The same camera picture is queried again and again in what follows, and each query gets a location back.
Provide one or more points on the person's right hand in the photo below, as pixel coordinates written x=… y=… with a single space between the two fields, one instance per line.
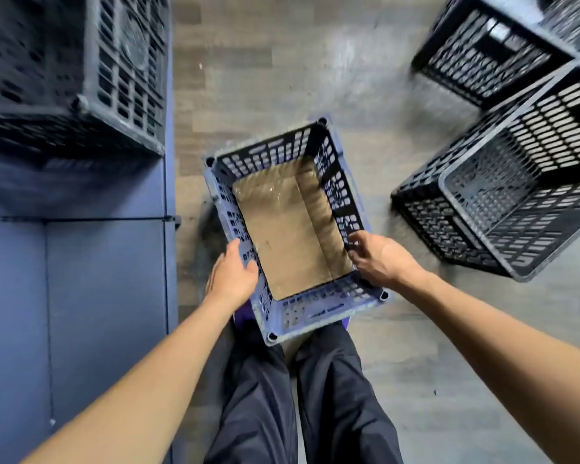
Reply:
x=384 y=260

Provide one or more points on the person's left hand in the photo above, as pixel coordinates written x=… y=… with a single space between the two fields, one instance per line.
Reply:
x=232 y=280

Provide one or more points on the blue plastic crate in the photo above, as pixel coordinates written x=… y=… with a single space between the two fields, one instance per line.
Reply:
x=328 y=304

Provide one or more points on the black plastic crate rectangular slots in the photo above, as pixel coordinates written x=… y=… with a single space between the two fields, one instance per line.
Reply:
x=502 y=207

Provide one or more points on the black plastic crate oval holes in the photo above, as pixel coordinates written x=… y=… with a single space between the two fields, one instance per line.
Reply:
x=469 y=67

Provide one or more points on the dark grey plastic crate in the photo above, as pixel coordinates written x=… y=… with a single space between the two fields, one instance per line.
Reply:
x=53 y=72

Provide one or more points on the person's right forearm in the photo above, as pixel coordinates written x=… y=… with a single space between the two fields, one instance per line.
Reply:
x=512 y=362

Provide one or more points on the person's left forearm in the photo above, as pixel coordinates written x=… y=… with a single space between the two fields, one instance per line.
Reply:
x=140 y=396

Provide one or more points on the purple left shoe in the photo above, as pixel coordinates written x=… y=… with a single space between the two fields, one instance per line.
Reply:
x=241 y=317

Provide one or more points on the purple shoe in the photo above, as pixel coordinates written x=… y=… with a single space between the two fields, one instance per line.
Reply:
x=345 y=324
x=241 y=317

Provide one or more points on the purple right shoe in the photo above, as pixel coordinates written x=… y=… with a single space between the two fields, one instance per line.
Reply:
x=345 y=324

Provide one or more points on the brown cardboard liner sheet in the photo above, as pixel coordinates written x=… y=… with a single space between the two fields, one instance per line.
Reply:
x=290 y=227

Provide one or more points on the dark blue metal shelf unit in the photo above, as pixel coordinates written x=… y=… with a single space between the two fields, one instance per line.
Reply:
x=92 y=294

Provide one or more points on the black trousers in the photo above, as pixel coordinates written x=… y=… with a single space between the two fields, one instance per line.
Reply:
x=328 y=405

